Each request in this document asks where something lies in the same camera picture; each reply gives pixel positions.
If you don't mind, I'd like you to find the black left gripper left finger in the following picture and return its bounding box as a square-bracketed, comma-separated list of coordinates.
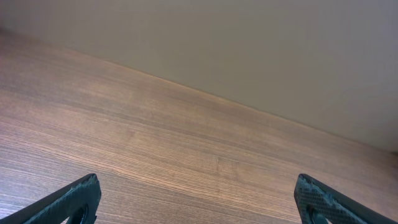
[1, 174, 101, 224]

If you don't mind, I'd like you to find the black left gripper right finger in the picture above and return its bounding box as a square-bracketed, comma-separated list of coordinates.
[294, 174, 397, 224]

